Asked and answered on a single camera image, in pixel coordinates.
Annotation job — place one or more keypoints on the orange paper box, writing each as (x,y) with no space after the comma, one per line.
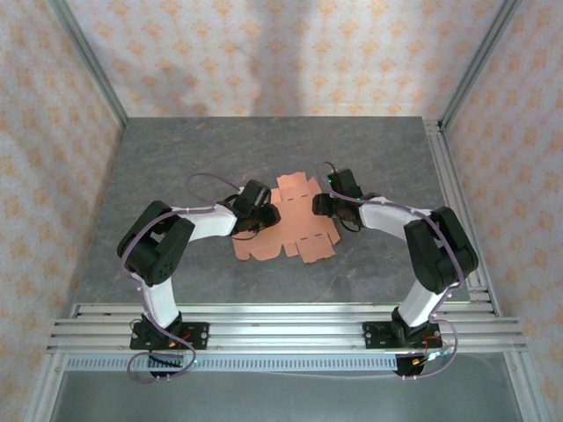
(294,220)

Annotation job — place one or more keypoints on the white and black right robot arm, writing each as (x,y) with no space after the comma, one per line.
(418,303)

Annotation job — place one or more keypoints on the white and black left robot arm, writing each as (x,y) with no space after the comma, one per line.
(163,303)

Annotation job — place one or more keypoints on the aluminium mounting rails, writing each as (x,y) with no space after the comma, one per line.
(286,327)

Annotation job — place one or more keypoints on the grey metal panel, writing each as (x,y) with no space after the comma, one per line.
(281,395)

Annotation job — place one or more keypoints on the small lit circuit board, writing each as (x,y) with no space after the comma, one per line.
(435,354)

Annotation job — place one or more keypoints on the aluminium side rail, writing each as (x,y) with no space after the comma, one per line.
(444,176)

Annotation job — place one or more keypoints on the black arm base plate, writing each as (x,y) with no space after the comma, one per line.
(374,336)
(198,336)

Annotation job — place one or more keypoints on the aluminium corner post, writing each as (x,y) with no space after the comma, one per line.
(479,61)
(88,61)

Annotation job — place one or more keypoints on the aluminium frame leg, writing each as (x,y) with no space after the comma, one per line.
(525,387)
(41,387)

